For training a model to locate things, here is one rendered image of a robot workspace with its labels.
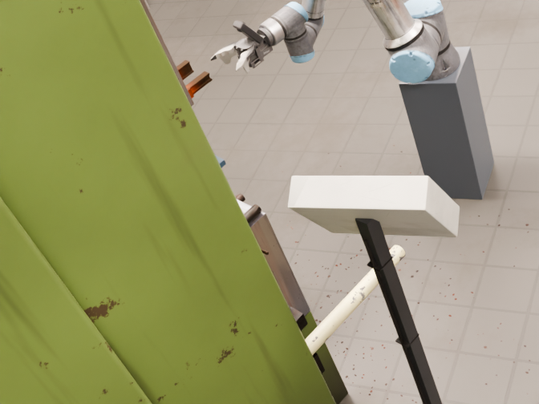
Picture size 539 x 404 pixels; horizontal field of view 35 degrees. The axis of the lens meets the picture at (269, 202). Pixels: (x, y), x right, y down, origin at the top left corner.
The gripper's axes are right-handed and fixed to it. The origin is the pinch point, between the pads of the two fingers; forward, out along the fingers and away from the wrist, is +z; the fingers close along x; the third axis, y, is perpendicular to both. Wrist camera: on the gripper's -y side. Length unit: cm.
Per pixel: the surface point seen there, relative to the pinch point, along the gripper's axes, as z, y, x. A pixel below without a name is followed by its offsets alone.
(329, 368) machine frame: 39, 81, -62
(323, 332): 45, 36, -85
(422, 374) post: 32, 55, -106
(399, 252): 11, 36, -83
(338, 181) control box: 33, -19, -100
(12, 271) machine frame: 103, -60, -105
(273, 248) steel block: 39, 21, -62
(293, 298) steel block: 40, 43, -62
